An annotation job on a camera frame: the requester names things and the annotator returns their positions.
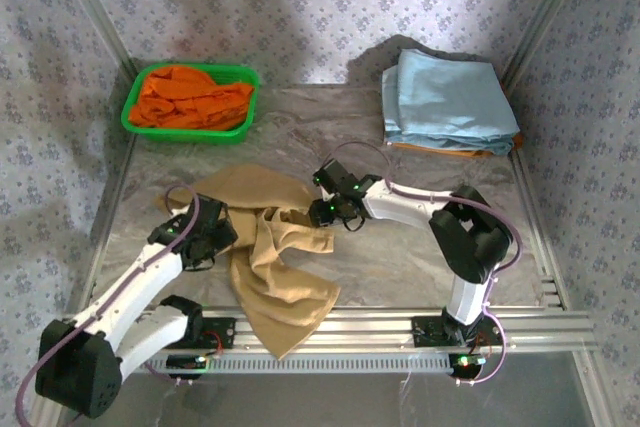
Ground tan trousers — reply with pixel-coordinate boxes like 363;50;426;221
152;162;342;362

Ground folded light blue trousers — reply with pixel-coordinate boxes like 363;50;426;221
381;49;521;157

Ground crumpled orange trousers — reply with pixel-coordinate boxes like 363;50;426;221
128;66;256;131

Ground green plastic basket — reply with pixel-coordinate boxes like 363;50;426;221
119;61;264;146

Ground black left controller board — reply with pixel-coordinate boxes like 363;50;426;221
166;354;209;373

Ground black controller board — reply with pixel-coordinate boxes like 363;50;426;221
448;353;487;378
166;354;209;373

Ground grey metal lower panel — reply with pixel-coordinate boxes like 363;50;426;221
69;371;594;427

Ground black right controller board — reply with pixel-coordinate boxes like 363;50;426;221
448;353;487;378

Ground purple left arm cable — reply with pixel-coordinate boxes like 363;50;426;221
14;184;202;423

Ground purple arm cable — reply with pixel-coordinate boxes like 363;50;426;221
332;141;524;388
14;184;202;423

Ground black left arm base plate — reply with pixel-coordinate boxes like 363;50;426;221
198;317;237;350

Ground thin red wire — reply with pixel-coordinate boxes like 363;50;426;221
205;330;227;357
469;331;496;357

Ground aluminium side rail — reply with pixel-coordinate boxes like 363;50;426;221
27;71;144;427
507;146;604;427

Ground aluminium mounting rail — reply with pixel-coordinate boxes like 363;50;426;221
52;305;599;353

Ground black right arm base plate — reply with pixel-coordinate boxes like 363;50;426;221
410;315;503;348

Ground grey slotted cable duct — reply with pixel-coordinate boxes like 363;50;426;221
119;351;481;376

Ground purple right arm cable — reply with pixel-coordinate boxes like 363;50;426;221
332;141;524;388

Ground aluminium frame post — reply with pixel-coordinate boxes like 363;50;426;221
499;0;599;86
52;0;141;81

